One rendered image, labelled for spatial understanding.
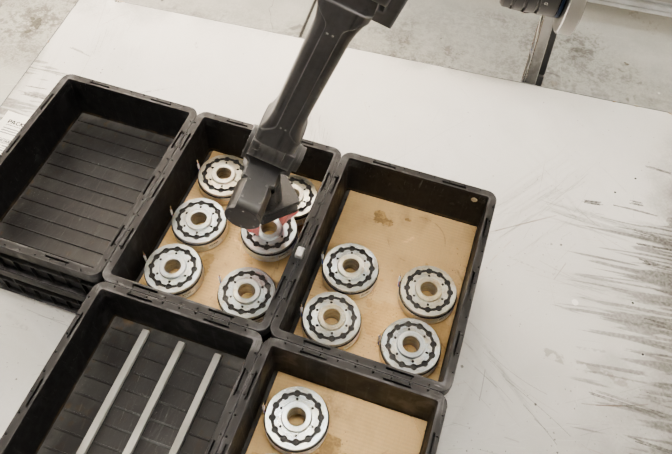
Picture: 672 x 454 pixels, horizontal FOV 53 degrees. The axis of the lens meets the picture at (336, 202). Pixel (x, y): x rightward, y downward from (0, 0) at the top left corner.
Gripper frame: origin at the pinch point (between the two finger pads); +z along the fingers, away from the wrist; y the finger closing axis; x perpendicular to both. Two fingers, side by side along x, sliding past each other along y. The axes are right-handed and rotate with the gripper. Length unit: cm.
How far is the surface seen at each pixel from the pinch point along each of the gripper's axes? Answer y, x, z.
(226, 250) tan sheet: -7.9, 2.5, 7.1
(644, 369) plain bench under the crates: 56, -49, 21
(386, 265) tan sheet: 17.8, -13.3, 7.4
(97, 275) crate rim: -30.1, 1.7, -2.7
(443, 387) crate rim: 11.9, -40.1, -3.1
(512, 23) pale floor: 153, 104, 94
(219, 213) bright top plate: -6.5, 9.1, 4.4
